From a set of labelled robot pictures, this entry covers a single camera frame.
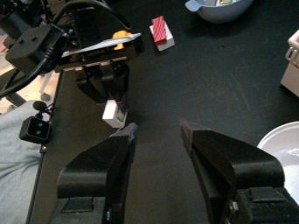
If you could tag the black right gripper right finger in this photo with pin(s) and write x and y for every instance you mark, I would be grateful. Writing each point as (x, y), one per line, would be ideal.
(230, 163)

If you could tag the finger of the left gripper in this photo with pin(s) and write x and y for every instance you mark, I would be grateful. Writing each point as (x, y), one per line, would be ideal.
(94, 84)
(119, 78)

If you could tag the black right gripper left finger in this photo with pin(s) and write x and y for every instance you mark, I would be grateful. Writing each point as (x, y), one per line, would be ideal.
(98, 163)

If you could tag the white sushi piece black wrap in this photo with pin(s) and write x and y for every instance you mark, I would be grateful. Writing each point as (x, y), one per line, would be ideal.
(115, 113)

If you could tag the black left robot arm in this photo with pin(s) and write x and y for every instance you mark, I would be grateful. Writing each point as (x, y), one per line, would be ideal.
(83, 4)

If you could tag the red and white sushi piece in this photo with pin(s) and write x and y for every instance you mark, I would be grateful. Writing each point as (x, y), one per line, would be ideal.
(162, 33)

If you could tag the light blue bowl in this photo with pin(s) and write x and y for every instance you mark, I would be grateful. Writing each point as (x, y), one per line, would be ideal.
(220, 10)

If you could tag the white chair leg with caster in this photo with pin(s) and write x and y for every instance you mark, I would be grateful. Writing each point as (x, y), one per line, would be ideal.
(46, 86)

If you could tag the white round plate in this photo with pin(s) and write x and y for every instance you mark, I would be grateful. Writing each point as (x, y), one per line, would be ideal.
(282, 157)

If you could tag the gray cloth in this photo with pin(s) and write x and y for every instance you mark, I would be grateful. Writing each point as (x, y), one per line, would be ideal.
(18, 163)

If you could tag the white box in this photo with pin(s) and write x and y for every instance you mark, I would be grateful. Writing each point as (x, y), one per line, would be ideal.
(292, 64)

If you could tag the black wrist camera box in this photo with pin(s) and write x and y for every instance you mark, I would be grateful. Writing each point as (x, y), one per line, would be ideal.
(33, 48)

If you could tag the small black table camera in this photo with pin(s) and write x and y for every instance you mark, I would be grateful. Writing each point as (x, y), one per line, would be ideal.
(35, 129)

